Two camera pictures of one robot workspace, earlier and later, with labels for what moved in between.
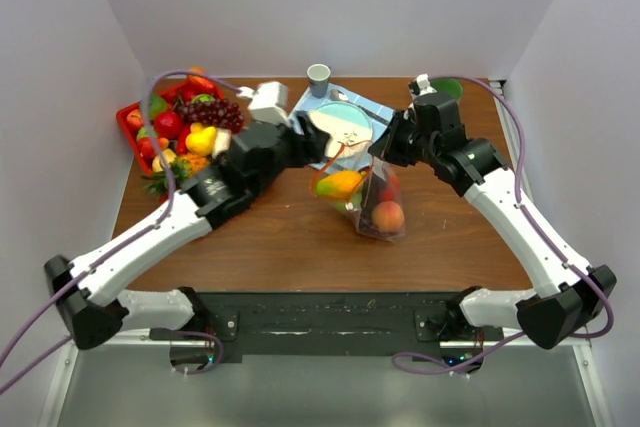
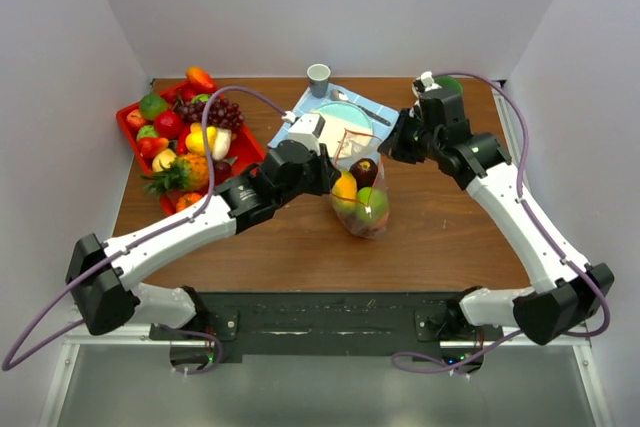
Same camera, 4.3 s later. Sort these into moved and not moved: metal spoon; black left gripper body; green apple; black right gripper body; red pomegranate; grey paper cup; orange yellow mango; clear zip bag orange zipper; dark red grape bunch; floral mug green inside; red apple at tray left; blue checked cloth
Moved: green apple; orange yellow mango; clear zip bag orange zipper; black left gripper body
Not moved: dark red grape bunch; red pomegranate; grey paper cup; metal spoon; floral mug green inside; red apple at tray left; black right gripper body; blue checked cloth
